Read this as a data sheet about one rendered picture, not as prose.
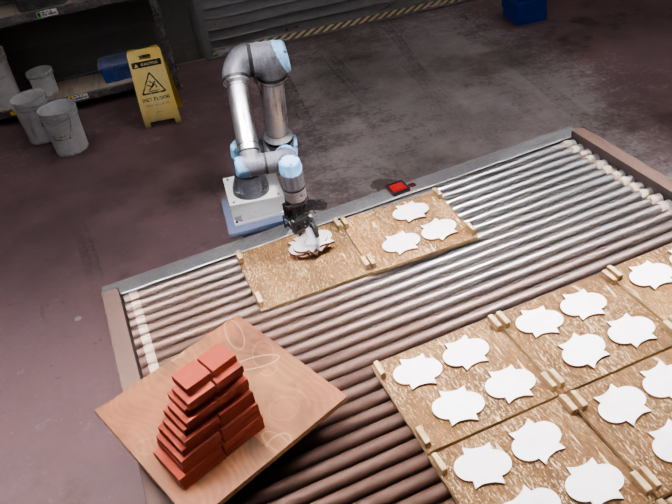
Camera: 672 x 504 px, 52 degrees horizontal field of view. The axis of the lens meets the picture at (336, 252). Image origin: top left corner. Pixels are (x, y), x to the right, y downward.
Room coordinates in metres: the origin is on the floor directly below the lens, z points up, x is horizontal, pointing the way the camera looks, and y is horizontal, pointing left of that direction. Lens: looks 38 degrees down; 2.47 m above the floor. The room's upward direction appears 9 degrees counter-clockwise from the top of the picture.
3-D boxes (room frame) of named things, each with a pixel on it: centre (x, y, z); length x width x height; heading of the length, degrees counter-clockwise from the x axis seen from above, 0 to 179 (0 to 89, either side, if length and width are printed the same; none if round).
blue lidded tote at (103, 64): (6.17, 1.64, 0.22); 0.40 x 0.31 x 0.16; 99
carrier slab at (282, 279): (1.97, 0.13, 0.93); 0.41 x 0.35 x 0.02; 105
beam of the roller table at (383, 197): (2.31, -0.13, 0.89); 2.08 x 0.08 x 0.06; 107
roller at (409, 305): (1.71, -0.31, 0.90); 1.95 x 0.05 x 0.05; 107
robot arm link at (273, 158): (2.11, 0.13, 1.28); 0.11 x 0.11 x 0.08; 6
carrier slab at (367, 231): (2.07, -0.27, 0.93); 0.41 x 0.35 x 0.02; 104
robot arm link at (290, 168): (2.01, 0.10, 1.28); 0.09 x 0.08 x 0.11; 6
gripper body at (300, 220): (2.01, 0.11, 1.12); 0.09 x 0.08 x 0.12; 124
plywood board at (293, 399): (1.28, 0.38, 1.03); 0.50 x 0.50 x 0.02; 37
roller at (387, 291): (1.81, -0.28, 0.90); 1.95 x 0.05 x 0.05; 107
